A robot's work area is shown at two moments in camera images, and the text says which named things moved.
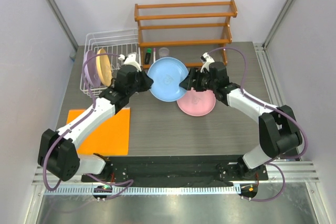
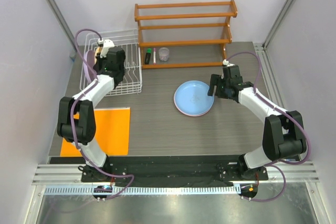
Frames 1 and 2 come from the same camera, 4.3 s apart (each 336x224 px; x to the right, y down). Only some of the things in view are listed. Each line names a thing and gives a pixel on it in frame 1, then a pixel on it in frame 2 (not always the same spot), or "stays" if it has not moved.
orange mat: [111, 138] stays
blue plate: [167, 73] to [191, 97]
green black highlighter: [148, 56] stays
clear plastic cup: [164, 51] stays
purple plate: [92, 68] stays
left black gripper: [147, 81] to [97, 65]
